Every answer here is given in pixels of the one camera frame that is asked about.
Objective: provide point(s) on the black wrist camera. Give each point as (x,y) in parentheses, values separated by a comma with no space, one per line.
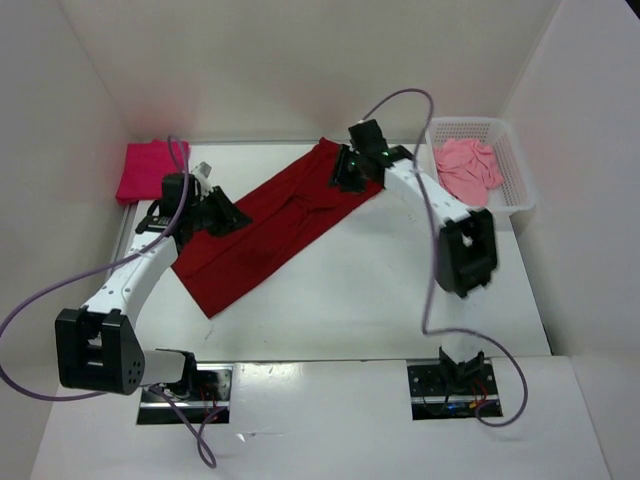
(172,188)
(366,137)

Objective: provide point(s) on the white perforated plastic basket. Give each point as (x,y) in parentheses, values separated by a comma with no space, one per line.
(517,193)

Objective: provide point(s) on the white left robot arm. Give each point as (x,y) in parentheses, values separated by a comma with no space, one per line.
(97,347)

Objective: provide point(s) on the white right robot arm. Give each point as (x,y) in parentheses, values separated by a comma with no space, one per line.
(463,250)

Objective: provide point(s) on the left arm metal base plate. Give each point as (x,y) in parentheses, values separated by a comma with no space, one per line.
(209,393)

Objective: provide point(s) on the light pink t shirt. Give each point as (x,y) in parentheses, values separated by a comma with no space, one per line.
(468,169)

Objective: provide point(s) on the dark red t shirt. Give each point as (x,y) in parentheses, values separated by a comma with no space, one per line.
(289,212)

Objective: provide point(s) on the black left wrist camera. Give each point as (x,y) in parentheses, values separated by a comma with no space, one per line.
(172,188)

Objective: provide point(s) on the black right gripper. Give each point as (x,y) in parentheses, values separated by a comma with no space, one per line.
(339,176)

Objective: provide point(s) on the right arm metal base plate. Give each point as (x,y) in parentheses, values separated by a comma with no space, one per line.
(432,398)

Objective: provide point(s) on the magenta t shirt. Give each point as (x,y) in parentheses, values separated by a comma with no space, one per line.
(146,164)

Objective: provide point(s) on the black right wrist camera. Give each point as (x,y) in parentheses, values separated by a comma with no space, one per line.
(366,137)

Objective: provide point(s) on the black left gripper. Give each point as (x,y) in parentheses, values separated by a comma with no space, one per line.
(230,216)

